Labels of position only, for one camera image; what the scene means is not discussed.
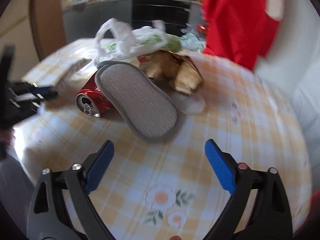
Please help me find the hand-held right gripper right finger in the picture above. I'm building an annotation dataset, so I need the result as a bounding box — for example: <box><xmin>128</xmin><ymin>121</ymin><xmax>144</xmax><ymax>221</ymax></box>
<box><xmin>204</xmin><ymin>139</ymin><xmax>293</xmax><ymax>240</ymax></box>

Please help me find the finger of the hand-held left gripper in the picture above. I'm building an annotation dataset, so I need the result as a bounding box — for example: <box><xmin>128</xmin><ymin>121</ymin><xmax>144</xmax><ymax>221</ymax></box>
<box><xmin>9</xmin><ymin>95</ymin><xmax>45</xmax><ymax>113</ymax></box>
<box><xmin>11</xmin><ymin>81</ymin><xmax>59</xmax><ymax>99</ymax></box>

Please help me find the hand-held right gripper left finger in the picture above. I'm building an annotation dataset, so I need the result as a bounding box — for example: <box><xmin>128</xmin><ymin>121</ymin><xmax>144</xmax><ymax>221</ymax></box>
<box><xmin>26</xmin><ymin>140</ymin><xmax>115</xmax><ymax>240</ymax></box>

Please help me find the red drink can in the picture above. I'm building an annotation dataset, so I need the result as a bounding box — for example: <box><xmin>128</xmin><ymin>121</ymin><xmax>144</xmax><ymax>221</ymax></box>
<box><xmin>75</xmin><ymin>76</ymin><xmax>118</xmax><ymax>118</ymax></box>

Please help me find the yellow checked floral tablecloth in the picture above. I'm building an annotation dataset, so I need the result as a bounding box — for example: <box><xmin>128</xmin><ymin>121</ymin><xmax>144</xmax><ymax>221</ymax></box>
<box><xmin>12</xmin><ymin>38</ymin><xmax>313</xmax><ymax>240</ymax></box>

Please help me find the grey slipper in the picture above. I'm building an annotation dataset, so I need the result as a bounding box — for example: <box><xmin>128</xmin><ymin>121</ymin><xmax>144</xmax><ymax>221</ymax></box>
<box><xmin>94</xmin><ymin>61</ymin><xmax>178</xmax><ymax>143</ymax></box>

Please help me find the red plastic item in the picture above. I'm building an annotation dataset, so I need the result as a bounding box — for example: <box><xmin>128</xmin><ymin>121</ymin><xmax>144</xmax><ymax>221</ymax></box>
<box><xmin>309</xmin><ymin>189</ymin><xmax>320</xmax><ymax>222</ymax></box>

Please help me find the crumpled gold snack bag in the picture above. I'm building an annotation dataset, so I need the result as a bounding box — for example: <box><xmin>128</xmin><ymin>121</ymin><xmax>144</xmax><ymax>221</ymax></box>
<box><xmin>138</xmin><ymin>50</ymin><xmax>205</xmax><ymax>96</ymax></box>

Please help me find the white plastic bag green print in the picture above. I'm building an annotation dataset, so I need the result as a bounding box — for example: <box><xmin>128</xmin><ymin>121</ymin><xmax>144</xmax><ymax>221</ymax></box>
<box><xmin>94</xmin><ymin>18</ymin><xmax>182</xmax><ymax>64</ymax></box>

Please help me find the white quilted cover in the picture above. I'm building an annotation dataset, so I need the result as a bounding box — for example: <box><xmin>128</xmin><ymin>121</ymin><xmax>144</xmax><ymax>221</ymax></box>
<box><xmin>254</xmin><ymin>0</ymin><xmax>320</xmax><ymax>137</ymax></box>

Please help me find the crumpled clear plastic wrap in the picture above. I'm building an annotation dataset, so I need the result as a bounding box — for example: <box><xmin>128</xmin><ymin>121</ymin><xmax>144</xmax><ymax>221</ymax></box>
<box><xmin>179</xmin><ymin>24</ymin><xmax>207</xmax><ymax>53</ymax></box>

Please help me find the black cabinet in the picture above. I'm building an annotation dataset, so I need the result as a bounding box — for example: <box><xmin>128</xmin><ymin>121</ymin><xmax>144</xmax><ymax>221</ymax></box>
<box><xmin>130</xmin><ymin>0</ymin><xmax>201</xmax><ymax>36</ymax></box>

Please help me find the red jacket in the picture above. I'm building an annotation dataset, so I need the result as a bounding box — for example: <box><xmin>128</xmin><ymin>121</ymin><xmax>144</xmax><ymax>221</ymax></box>
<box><xmin>201</xmin><ymin>0</ymin><xmax>286</xmax><ymax>71</ymax></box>

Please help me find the wooden door frame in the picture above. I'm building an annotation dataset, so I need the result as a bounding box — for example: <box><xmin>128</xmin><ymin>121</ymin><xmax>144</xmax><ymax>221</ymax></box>
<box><xmin>29</xmin><ymin>0</ymin><xmax>67</xmax><ymax>62</ymax></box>

